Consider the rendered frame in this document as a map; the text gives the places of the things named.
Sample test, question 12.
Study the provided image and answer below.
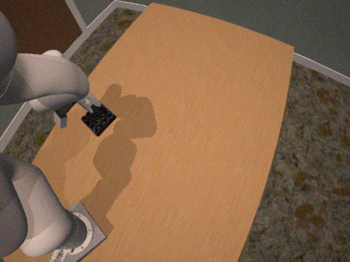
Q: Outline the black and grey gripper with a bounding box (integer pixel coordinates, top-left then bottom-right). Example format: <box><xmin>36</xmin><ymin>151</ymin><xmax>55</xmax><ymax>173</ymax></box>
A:
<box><xmin>77</xmin><ymin>91</ymin><xmax>102</xmax><ymax>118</ymax></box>

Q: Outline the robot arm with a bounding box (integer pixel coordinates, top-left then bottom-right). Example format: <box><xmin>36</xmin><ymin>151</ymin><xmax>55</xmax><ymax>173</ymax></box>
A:
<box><xmin>0</xmin><ymin>12</ymin><xmax>93</xmax><ymax>262</ymax></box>

